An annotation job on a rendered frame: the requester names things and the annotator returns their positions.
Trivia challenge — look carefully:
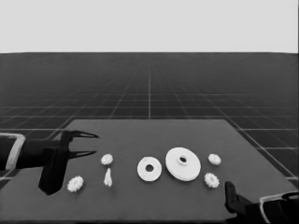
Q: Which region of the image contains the small white gear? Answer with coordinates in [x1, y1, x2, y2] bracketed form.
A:
[204, 172, 221, 189]
[207, 153, 222, 166]
[100, 153, 114, 166]

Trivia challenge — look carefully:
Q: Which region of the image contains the large thick white disc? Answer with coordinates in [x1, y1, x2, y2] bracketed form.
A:
[164, 147, 202, 182]

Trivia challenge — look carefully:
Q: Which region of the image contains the small white T-shaped piece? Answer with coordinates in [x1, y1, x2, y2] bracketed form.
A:
[103, 167, 113, 188]

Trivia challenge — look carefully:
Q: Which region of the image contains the white round carrier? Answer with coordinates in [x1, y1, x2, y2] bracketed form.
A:
[136, 156, 163, 182]

